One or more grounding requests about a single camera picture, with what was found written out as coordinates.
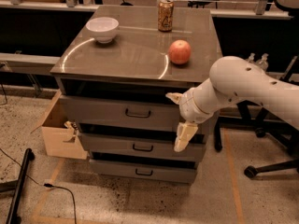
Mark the grey top drawer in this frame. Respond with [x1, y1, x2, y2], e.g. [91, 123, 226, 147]
[58, 94, 221, 135]

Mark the cardboard box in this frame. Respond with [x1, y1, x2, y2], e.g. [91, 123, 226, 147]
[32, 90, 88, 160]

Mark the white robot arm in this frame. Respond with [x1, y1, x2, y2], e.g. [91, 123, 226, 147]
[166, 56, 299, 152]

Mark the clear sanitizer bottle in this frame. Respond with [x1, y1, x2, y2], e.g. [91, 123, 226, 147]
[247, 53, 255, 63]
[255, 53, 268, 71]

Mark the white ceramic bowl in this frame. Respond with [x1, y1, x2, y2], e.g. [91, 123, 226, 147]
[86, 17, 119, 44]

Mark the clear sanitizer bottle left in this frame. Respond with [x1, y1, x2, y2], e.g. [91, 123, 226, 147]
[247, 53, 255, 63]

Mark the black office chair base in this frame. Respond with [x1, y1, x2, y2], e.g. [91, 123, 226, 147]
[243, 103, 299, 179]

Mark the grey drawer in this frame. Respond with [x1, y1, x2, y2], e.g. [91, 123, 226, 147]
[58, 94, 221, 135]
[90, 160, 197, 184]
[78, 133, 206, 162]

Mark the red apple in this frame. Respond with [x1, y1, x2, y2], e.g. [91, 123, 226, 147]
[168, 40, 191, 64]

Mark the black stand leg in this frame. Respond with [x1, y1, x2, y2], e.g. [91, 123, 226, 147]
[0, 148, 35, 224]

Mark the grey middle drawer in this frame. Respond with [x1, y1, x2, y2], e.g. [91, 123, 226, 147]
[78, 133, 206, 162]

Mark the brown drink can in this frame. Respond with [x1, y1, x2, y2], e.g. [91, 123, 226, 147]
[158, 0, 174, 32]

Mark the black floor cable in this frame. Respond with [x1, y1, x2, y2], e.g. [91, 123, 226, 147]
[0, 147, 78, 224]

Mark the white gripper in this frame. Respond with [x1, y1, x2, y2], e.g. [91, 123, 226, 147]
[165, 89, 212, 152]

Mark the grey drawer cabinet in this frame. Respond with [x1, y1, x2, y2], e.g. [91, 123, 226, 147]
[51, 6, 221, 171]

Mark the grey bottom drawer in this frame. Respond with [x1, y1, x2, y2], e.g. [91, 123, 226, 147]
[90, 160, 197, 184]

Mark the black table leg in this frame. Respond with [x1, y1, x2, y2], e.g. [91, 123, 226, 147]
[214, 122, 222, 151]

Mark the clear sanitizer bottle right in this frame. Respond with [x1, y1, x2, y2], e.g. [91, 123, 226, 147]
[255, 53, 268, 71]

